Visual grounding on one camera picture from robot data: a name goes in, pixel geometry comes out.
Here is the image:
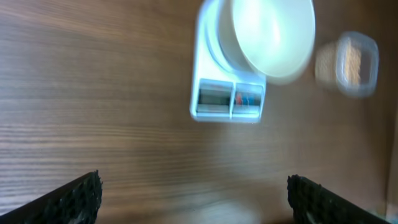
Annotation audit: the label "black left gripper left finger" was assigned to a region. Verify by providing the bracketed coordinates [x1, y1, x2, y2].
[1, 170, 103, 224]

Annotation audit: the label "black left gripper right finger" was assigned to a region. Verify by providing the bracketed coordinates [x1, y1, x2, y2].
[287, 175, 388, 224]

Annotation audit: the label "white digital kitchen scale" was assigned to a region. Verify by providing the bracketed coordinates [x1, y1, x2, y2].
[190, 0, 266, 123]

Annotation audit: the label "white round bowl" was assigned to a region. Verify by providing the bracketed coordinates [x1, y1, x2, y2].
[217, 0, 316, 85]

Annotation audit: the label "yellow soybeans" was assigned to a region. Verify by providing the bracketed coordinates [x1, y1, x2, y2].
[315, 39, 361, 86]

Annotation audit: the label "clear plastic container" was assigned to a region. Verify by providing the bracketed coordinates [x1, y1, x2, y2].
[315, 31, 379, 98]

